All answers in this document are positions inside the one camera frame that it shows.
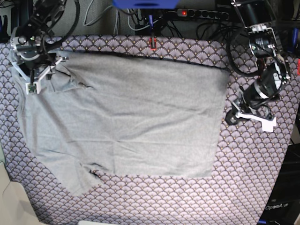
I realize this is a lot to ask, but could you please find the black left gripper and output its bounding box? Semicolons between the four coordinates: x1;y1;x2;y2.
225;84;267;125

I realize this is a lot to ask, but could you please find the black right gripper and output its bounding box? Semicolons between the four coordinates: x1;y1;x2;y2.
16;51;56;80

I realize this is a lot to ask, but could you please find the light grey T-shirt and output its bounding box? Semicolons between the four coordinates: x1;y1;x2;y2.
11;52;229;195

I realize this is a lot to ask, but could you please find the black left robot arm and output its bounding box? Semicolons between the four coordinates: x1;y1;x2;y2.
225;0;290;125

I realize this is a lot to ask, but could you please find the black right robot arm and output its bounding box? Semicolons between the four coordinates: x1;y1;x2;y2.
10;0;80;83

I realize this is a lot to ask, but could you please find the black left clamp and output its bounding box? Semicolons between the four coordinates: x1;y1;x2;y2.
0;15;11;43

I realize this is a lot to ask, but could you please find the patterned purple tablecloth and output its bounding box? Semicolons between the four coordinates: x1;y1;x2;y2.
0;44;300;225

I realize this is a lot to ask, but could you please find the red edge clamp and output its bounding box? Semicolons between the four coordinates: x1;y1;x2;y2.
297;59;300;76

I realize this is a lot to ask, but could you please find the blue right clamp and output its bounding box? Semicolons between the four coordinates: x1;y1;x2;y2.
287;28;299;53

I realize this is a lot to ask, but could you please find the black OpenArm box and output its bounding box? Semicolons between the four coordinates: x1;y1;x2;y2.
258;144;300;225

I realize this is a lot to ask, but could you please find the black power strip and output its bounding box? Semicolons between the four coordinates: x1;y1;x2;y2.
176;8;229;21

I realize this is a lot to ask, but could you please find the red table clamp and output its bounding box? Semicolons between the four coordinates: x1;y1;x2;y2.
149;37;157;50

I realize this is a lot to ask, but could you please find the white foam board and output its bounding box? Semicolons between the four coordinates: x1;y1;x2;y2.
0;162;40;225

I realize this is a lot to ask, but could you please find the white camera bracket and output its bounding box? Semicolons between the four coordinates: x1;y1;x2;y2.
11;56;68;95
229;99;277;132

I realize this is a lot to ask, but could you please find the white cable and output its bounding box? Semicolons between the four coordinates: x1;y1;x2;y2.
83;0;119;35

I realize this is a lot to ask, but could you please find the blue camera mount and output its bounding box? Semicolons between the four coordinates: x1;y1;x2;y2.
112;0;179;9

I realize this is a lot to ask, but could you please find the blue clamp handle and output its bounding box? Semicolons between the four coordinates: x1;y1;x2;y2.
148;15;154;31

